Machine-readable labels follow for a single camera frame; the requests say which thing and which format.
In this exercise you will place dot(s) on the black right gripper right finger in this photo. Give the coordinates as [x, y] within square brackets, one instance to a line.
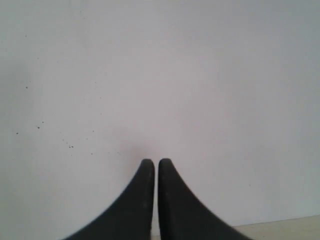
[182, 216]

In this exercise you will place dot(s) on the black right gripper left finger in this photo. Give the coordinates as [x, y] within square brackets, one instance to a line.
[130, 215]

